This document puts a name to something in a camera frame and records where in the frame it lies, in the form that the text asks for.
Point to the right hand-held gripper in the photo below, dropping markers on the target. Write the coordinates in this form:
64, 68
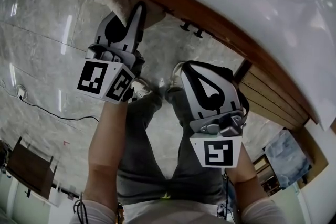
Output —
218, 153

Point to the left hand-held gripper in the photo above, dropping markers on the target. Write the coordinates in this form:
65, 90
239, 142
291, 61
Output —
92, 78

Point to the white fluffy cloth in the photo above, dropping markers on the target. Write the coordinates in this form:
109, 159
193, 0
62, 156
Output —
115, 0

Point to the person's left forearm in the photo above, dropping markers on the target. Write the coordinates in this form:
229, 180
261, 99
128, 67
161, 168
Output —
105, 152

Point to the person's right forearm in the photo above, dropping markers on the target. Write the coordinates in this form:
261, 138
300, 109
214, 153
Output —
244, 178

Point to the white low cabinet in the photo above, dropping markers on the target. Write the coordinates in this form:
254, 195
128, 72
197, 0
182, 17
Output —
18, 204

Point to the person's right shoe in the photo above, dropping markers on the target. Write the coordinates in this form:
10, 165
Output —
175, 76

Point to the person's shoe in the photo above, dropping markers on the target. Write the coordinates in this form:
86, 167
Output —
175, 76
141, 87

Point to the wooden slatted shelf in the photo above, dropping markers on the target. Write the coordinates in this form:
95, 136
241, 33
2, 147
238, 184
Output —
270, 97

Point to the person's left shoe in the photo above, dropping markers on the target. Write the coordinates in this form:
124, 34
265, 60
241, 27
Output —
141, 87

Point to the person's grey trousers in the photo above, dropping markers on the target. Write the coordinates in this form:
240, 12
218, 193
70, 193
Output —
147, 160

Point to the blue marbled board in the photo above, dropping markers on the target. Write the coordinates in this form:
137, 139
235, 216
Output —
288, 160

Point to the white floor power socket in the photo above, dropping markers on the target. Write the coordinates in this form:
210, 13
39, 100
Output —
21, 92

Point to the dark brown wooden table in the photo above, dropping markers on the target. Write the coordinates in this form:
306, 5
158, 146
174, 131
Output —
29, 168

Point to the light wooden frame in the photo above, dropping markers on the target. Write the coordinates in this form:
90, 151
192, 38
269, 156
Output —
316, 154

